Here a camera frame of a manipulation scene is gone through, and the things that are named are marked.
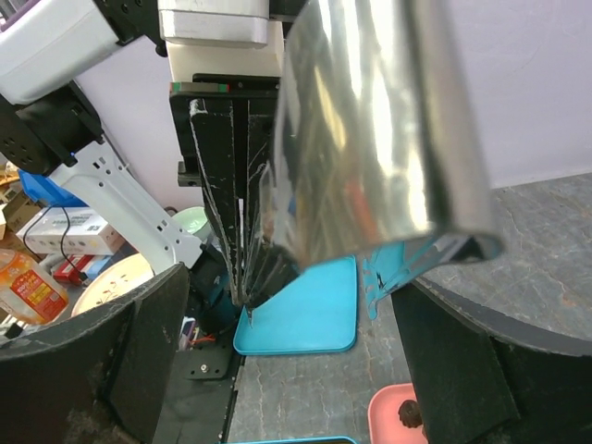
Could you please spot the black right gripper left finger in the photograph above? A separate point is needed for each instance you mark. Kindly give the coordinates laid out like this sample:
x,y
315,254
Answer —
x,y
100,376

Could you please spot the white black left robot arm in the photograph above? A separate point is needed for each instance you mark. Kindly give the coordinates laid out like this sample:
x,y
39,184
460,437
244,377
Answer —
x,y
50,128

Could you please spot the pink chocolate tray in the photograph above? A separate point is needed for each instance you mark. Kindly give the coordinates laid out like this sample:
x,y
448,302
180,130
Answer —
x,y
385,426

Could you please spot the pink white plate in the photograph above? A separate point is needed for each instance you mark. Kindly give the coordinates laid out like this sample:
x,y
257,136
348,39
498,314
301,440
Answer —
x,y
117,280

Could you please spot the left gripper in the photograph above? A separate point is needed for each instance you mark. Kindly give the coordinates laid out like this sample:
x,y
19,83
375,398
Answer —
x,y
224,127

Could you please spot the blue chocolate tin box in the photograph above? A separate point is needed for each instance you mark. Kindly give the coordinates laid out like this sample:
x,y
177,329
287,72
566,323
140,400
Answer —
x,y
313,440

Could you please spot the orange labelled plastic bottle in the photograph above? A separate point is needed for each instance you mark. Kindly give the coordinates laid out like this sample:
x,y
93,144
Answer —
x,y
28,292

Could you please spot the pale green bowl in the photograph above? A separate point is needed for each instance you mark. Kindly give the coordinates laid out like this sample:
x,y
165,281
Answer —
x,y
194,220

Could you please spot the metal tongs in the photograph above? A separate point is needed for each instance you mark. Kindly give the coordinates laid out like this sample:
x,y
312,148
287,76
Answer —
x,y
375,149

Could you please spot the blue tin lid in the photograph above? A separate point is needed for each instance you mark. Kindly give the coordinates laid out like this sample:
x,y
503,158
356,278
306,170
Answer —
x,y
315,313

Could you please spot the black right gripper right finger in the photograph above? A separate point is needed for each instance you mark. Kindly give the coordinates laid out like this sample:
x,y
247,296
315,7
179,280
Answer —
x,y
481,376

